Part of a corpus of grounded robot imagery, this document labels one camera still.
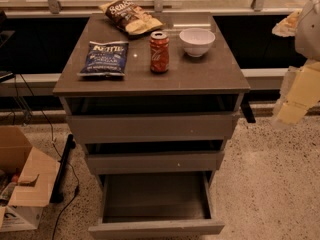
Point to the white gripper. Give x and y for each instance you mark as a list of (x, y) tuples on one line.
[(309, 34)]

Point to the red coke can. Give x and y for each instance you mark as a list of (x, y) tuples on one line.
[(159, 48)]

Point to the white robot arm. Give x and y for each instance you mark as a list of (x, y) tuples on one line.
[(300, 89)]

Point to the grey drawer cabinet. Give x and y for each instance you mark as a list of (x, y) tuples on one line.
[(212, 83)]

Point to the grey top drawer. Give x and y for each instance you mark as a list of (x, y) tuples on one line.
[(152, 128)]

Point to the grey middle drawer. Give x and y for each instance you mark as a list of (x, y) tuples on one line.
[(154, 162)]

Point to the grey open bottom drawer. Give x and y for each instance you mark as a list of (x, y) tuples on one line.
[(151, 205)]

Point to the white bowl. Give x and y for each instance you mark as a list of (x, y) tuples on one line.
[(196, 41)]

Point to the brown sea salt chips bag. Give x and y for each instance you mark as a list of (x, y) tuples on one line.
[(130, 17)]

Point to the blue kettle chips bag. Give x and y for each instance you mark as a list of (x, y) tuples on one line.
[(105, 59)]

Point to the black bar stand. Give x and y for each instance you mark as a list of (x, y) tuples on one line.
[(57, 194)]

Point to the cardboard box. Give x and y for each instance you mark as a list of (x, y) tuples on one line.
[(31, 174)]

